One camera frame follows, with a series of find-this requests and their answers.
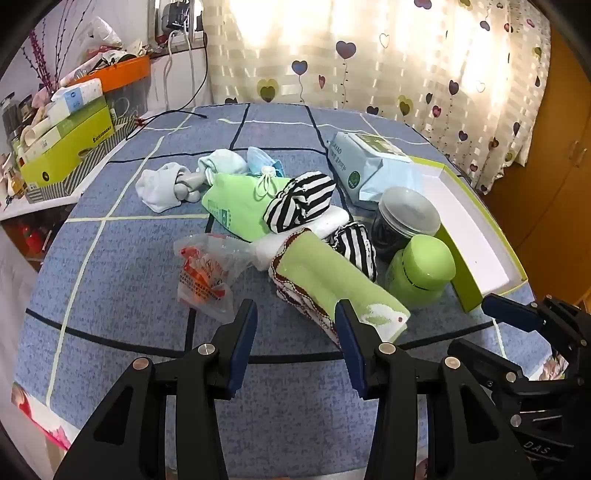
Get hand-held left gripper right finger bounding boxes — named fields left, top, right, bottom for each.
left=335, top=299, right=539, bottom=480

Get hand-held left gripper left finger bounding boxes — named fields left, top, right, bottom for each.
left=53, top=299, right=259, bottom=480

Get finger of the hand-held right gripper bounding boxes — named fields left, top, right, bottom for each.
left=447, top=338, right=532, bottom=402
left=482, top=293, right=553, bottom=333

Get green rabbit towel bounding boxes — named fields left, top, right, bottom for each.
left=269, top=228, right=411, bottom=344

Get clear bag with orange print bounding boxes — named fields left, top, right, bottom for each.
left=174, top=233, right=254, bottom=324

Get green-edged white cardboard box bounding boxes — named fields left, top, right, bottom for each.
left=406, top=156, right=529, bottom=312

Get white cloth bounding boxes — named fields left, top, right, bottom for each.
left=252, top=208, right=352, bottom=271

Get black white striped sock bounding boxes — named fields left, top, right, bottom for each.
left=263, top=172, right=337, bottom=234
left=325, top=222, right=379, bottom=282

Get green drawstring pouch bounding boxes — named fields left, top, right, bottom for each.
left=201, top=172, right=296, bottom=243

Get white pale blue sock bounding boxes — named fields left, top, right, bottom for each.
left=198, top=148, right=250, bottom=183
left=136, top=162, right=190, bottom=213

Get blue face mask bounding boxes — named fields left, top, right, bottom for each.
left=247, top=147, right=287, bottom=178

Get green plastic jar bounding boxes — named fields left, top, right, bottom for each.
left=384, top=234, right=457, bottom=310

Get wooden wardrobe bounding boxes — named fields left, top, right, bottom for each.
left=485, top=28, right=591, bottom=308

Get clear plastic jar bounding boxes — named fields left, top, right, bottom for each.
left=372, top=187, right=441, bottom=264

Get blue plaid bedspread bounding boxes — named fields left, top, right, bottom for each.
left=11, top=102, right=568, bottom=480

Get wet wipes pack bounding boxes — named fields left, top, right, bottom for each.
left=329, top=131, right=414, bottom=208

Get striped storage box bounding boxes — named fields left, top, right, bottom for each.
left=25, top=115, right=139, bottom=204

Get green cardboard box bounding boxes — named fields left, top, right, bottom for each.
left=21, top=99, right=114, bottom=188

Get heart print curtain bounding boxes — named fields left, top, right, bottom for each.
left=203, top=0, right=552, bottom=195

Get orange box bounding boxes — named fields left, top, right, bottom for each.
left=69, top=56, right=152, bottom=93

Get white box with blue logo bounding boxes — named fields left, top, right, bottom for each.
left=51, top=78, right=105, bottom=114

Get purple dried branches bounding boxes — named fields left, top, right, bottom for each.
left=28, top=9, right=86, bottom=88

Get black cable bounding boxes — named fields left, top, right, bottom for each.
left=134, top=32, right=211, bottom=127

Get white cable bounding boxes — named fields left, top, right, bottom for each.
left=164, top=30, right=195, bottom=109

